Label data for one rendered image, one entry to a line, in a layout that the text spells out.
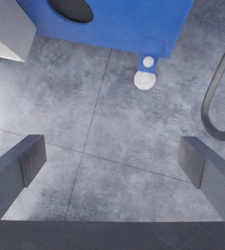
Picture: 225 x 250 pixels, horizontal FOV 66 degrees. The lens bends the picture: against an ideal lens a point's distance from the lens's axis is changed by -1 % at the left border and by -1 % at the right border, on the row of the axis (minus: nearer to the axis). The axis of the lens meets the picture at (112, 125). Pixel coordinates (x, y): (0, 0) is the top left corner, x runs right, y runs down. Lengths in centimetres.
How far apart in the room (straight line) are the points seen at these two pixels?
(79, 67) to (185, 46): 54
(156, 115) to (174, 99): 11
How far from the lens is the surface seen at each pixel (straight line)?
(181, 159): 17
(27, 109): 100
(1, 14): 70
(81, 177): 88
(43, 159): 17
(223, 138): 43
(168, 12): 56
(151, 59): 72
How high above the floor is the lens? 83
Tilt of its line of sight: 81 degrees down
